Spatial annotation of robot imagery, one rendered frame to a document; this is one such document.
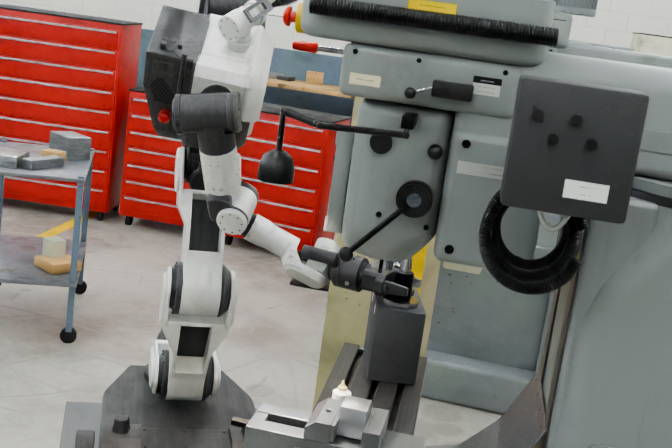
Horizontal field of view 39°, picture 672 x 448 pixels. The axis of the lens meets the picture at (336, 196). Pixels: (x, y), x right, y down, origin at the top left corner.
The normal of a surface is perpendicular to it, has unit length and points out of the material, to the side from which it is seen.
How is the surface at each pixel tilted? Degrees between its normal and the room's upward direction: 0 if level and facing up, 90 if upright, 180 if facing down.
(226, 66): 34
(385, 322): 90
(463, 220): 90
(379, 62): 90
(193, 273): 61
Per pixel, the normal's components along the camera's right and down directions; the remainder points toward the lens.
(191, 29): 0.22, -0.67
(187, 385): 0.14, 0.57
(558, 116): -0.16, 0.18
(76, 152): 0.70, 0.23
